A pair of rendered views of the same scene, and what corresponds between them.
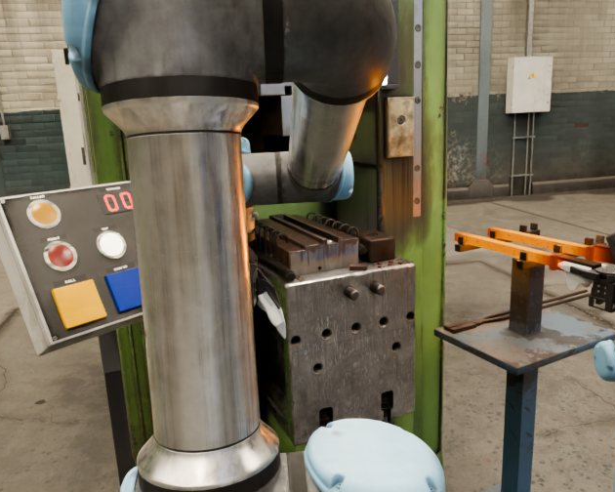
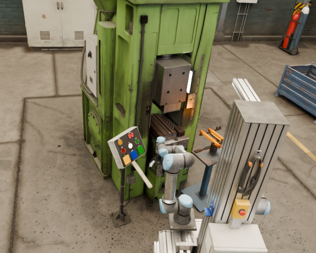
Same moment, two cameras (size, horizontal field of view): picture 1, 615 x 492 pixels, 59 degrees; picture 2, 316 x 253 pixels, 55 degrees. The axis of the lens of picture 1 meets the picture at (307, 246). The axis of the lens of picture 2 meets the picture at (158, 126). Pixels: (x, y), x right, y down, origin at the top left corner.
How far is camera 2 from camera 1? 2.04 m
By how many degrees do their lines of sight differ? 21
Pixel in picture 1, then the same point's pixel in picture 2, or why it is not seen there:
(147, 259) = (168, 184)
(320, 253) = (167, 136)
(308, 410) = (160, 169)
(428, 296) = (190, 138)
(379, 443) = (186, 198)
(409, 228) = (188, 123)
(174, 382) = (169, 194)
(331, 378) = not seen: hidden behind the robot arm
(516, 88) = not seen: outside the picture
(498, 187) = (226, 37)
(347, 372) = not seen: hidden behind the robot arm
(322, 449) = (180, 199)
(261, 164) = (169, 150)
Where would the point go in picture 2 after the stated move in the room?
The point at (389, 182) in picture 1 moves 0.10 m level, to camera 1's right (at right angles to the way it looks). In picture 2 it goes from (185, 113) to (194, 113)
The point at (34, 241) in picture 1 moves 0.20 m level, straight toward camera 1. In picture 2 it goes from (119, 148) to (129, 161)
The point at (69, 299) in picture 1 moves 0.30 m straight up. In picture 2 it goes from (125, 159) to (127, 132)
